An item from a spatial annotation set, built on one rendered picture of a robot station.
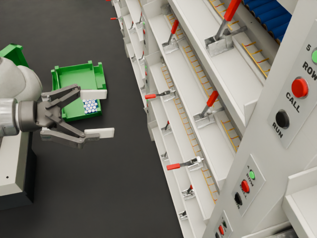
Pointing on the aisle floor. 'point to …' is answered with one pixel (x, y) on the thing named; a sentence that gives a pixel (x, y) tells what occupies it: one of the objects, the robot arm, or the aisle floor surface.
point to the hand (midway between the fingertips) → (105, 112)
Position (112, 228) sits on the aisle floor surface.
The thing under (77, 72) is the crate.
